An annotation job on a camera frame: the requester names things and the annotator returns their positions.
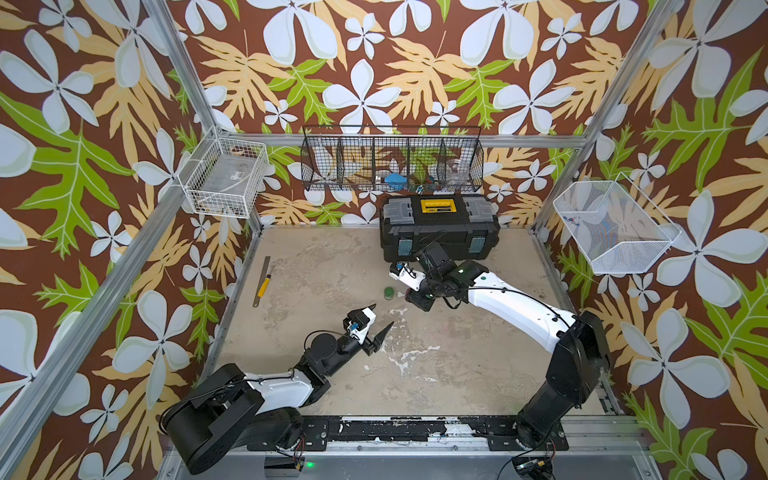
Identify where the black wire basket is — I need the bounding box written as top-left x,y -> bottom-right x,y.
299,124 -> 485,194

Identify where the white wire basket right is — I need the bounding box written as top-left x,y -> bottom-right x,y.
554,174 -> 682,276

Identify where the white wire basket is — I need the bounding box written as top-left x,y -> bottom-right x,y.
180,128 -> 270,219
554,174 -> 682,276

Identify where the yellow handled metal file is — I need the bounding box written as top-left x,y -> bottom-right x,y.
252,255 -> 271,308

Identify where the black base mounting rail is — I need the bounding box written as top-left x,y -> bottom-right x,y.
245,415 -> 571,452

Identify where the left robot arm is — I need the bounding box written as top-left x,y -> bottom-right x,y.
159,305 -> 394,475

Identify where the white wire basket left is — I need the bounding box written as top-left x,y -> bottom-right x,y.
180,128 -> 270,219

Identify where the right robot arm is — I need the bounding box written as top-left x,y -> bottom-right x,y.
389,243 -> 612,449

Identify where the blue object in basket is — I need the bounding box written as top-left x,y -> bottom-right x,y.
384,173 -> 408,192

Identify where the black toolbox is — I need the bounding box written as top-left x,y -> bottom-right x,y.
379,194 -> 500,262

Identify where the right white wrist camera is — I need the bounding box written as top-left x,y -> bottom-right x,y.
389,261 -> 426,291

